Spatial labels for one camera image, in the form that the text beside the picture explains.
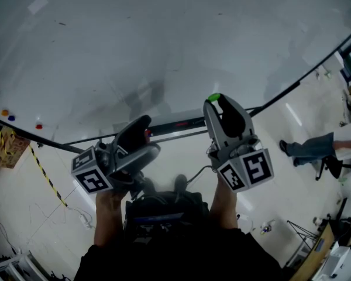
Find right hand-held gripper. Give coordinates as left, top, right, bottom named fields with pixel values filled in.
left=203, top=93, right=275, bottom=193

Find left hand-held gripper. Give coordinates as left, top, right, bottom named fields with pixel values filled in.
left=71, top=114, right=162, bottom=194

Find person's right forearm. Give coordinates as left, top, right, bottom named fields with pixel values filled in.
left=208, top=176, right=244, bottom=231

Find person's left forearm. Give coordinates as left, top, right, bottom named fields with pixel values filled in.
left=92, top=189, right=130, bottom=248

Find person's dark left shoe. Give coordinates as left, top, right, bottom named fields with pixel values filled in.
left=142, top=176, right=158, bottom=194

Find person's dark shoe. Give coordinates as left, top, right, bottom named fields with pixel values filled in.
left=174, top=173, right=188, bottom=193
left=142, top=176, right=158, bottom=194

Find black whiteboard tray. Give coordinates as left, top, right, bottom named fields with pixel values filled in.
left=63, top=106, right=264, bottom=155

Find person's dark right shoe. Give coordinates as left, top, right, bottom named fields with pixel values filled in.
left=174, top=173, right=188, bottom=193

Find black chest pack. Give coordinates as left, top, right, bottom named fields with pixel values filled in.
left=123, top=191, right=211, bottom=246

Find large whiteboard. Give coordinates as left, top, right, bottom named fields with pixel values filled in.
left=0, top=0, right=351, bottom=155

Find yellow black floor tape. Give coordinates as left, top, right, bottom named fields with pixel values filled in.
left=28, top=144, right=68, bottom=208

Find small plastic bottle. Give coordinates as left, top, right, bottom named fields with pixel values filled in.
left=260, top=220, right=277, bottom=235

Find person's black shirt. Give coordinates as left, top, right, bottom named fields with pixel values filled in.
left=73, top=226, right=282, bottom=281

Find black office chair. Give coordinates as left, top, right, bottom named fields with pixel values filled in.
left=315, top=155, right=351, bottom=181

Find printed cardboard box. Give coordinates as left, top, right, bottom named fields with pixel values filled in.
left=0, top=127, right=32, bottom=169

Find black tripod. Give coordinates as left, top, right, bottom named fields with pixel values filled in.
left=286, top=220, right=320, bottom=243

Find wooden desk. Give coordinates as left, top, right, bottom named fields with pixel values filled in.
left=289, top=221, right=338, bottom=281

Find white box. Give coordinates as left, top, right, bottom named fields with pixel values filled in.
left=321, top=241, right=351, bottom=278

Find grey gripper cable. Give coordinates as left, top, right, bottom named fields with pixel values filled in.
left=186, top=165, right=221, bottom=184

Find white wire rack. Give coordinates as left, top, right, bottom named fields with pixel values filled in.
left=0, top=252, right=45, bottom=281

